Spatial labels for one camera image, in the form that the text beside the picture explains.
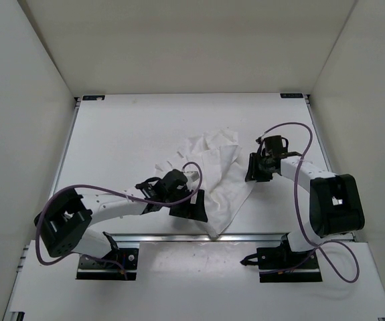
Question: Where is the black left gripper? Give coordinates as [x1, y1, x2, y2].
[165, 185, 208, 221]

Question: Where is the white pleated skirt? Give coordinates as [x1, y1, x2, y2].
[155, 129, 254, 239]

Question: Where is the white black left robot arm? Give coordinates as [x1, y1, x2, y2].
[34, 169, 208, 266]

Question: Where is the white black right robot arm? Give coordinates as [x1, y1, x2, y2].
[245, 135, 365, 268]

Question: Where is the dark label sticker right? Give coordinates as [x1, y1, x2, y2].
[280, 93, 303, 99]

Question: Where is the dark label sticker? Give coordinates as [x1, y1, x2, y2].
[82, 95, 105, 101]
[280, 93, 303, 99]

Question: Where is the dark label sticker left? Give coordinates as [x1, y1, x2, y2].
[82, 95, 105, 101]

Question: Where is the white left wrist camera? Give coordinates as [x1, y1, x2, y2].
[181, 171, 200, 185]

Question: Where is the aluminium table rail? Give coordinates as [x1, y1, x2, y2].
[111, 233, 283, 242]

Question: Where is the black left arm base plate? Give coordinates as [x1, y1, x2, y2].
[76, 247, 139, 281]

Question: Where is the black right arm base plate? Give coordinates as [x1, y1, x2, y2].
[240, 245, 323, 284]

